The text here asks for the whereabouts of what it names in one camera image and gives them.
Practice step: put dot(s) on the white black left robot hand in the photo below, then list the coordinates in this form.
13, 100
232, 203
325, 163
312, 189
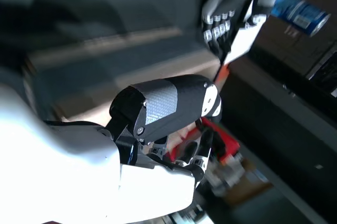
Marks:
237, 5

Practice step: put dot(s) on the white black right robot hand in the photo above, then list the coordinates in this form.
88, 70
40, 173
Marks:
173, 103

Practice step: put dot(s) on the blue beverage can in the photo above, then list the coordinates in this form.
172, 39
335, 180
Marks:
300, 13

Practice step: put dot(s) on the red box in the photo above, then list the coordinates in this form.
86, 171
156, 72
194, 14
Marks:
226, 142

